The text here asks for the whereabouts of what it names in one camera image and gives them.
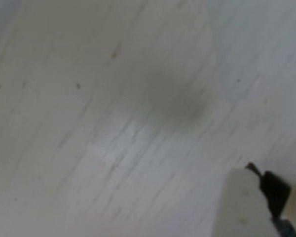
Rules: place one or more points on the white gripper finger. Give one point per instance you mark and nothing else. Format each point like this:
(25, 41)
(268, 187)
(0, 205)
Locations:
(241, 205)

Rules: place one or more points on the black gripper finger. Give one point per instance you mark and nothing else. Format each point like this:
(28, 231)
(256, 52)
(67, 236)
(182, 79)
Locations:
(277, 195)

